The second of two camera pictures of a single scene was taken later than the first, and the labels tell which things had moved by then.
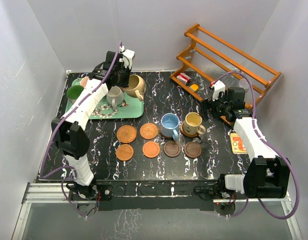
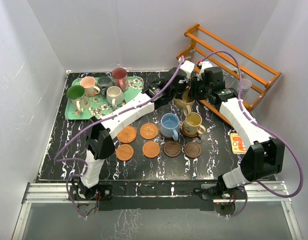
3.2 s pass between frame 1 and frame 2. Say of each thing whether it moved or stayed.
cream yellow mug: stayed
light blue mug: stayed
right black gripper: moved
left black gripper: moved
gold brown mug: moved
